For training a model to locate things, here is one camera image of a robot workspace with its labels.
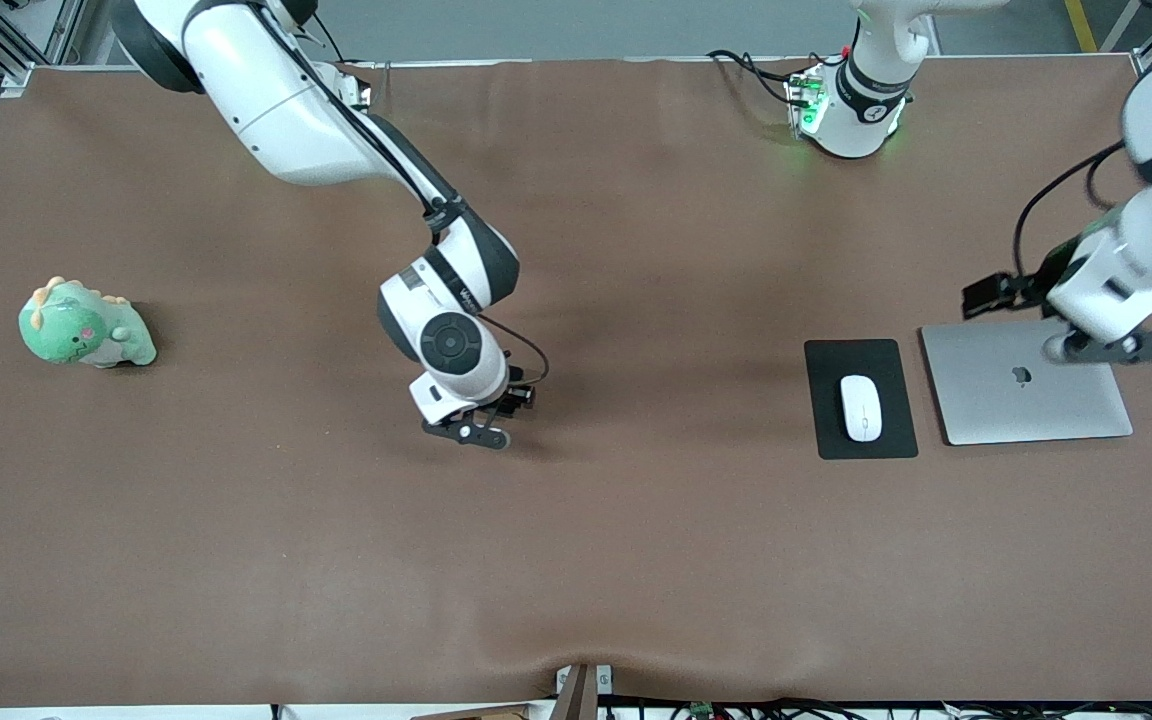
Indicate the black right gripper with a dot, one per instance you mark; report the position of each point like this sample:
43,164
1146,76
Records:
512,401

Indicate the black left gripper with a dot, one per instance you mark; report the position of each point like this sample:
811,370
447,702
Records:
1044,278

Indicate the white computer mouse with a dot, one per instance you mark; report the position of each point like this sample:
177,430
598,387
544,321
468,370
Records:
861,408

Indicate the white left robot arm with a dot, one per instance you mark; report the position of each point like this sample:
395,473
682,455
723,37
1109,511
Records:
1146,240

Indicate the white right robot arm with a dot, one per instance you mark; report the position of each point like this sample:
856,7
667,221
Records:
286,100

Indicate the black mouse pad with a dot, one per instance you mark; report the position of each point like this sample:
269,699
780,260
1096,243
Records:
896,420

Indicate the silver closed laptop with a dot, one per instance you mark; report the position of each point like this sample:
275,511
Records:
1006,400

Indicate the brown table cover mat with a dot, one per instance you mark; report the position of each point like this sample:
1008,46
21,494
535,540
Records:
576,550

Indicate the green dinosaur plush toy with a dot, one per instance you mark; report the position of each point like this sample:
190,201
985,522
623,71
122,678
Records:
71,330

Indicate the camera stand bracket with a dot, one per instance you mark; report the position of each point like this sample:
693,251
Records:
576,700

